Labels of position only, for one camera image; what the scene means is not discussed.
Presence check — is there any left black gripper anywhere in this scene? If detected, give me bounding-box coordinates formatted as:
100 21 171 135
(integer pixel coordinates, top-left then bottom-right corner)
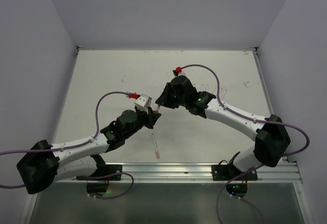
124 105 160 139

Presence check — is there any peach cap pen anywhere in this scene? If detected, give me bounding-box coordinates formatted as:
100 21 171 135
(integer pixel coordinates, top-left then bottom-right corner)
152 133 160 159

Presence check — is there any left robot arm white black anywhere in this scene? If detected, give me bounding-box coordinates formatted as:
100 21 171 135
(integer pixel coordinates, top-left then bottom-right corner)
16 108 161 194

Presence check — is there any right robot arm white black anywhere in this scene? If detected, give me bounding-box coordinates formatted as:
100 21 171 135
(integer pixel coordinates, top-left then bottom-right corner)
155 76 291 180

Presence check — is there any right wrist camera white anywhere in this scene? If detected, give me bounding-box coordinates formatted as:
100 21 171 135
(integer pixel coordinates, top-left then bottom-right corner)
173 67 186 77

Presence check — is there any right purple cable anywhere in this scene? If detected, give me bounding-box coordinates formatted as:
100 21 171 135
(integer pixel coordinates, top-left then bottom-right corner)
175 64 310 224

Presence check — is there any purple cable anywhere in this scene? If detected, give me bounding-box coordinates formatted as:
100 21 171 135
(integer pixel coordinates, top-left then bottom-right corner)
175 64 310 224
0 91 135 200

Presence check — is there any aluminium mounting rail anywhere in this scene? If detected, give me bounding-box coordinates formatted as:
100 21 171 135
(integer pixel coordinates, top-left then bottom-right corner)
53 160 301 183

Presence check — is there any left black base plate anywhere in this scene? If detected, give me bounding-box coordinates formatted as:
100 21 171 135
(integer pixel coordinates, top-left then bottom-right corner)
76 164 122 181

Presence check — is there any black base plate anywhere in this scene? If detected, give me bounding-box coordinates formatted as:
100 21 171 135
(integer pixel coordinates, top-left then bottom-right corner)
76 164 122 181
211 150 261 181

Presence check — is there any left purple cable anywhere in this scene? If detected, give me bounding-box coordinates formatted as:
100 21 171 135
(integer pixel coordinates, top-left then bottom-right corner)
0 91 135 200

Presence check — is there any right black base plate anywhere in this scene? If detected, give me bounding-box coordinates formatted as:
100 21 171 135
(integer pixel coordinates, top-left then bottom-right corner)
211 150 261 181

